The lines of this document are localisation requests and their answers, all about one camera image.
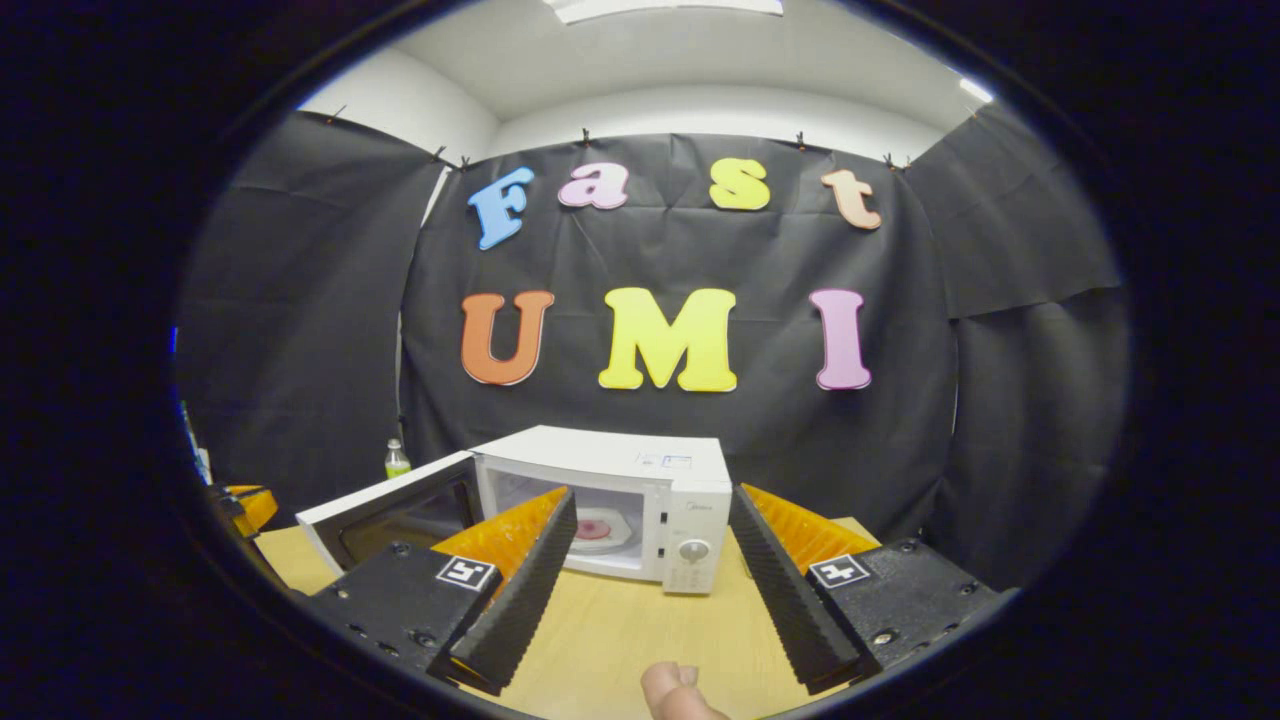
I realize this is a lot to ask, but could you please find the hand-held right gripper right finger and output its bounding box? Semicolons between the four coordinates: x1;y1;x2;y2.
728;483;1021;696

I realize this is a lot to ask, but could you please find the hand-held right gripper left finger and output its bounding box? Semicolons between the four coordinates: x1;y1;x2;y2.
300;486;579;698

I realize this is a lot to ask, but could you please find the white rectangular plate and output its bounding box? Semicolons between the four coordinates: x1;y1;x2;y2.
568;508;634;554

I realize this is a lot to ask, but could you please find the white microwave oven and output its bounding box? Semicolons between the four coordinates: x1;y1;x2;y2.
296;425;734;596

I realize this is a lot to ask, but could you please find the large ceiling light panel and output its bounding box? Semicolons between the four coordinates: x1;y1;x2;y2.
545;0;786;25

